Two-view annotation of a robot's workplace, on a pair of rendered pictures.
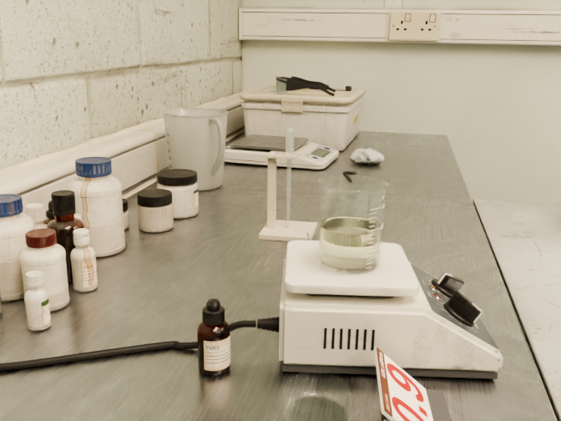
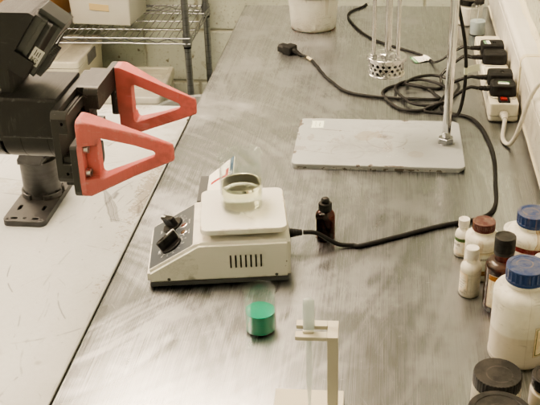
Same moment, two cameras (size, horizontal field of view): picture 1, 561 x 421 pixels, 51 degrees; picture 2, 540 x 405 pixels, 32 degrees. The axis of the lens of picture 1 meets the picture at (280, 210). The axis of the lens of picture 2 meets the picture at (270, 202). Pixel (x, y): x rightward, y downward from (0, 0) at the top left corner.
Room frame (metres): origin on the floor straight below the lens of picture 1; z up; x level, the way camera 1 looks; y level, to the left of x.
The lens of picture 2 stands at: (1.69, -0.10, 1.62)
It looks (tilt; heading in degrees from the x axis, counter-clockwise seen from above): 29 degrees down; 176
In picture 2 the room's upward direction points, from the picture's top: 2 degrees counter-clockwise
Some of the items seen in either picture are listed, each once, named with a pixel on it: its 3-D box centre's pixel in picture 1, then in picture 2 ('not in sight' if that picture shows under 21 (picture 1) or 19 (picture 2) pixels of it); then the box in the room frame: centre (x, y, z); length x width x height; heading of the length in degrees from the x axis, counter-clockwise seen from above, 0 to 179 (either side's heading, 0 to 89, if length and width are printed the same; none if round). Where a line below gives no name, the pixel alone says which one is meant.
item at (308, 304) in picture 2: not in sight; (308, 317); (0.88, -0.01, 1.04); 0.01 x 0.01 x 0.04; 80
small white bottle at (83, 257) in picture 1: (83, 260); (470, 270); (0.66, 0.23, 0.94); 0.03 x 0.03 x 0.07
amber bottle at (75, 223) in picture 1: (66, 235); (501, 272); (0.69, 0.26, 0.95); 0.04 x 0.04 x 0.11
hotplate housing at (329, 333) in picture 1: (371, 307); (226, 238); (0.54, -0.09, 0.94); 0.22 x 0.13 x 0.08; 88
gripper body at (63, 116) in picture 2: not in sight; (52, 123); (0.94, -0.24, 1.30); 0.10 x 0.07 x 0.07; 169
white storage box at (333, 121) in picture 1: (305, 114); not in sight; (1.76, -0.07, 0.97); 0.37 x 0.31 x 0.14; 166
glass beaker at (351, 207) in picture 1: (348, 225); (242, 181); (0.53, -0.06, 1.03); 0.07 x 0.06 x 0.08; 138
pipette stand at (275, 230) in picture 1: (290, 193); (307, 373); (0.88, -0.01, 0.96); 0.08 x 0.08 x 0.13; 80
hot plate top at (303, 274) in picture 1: (347, 266); (243, 210); (0.54, -0.07, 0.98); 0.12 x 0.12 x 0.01; 88
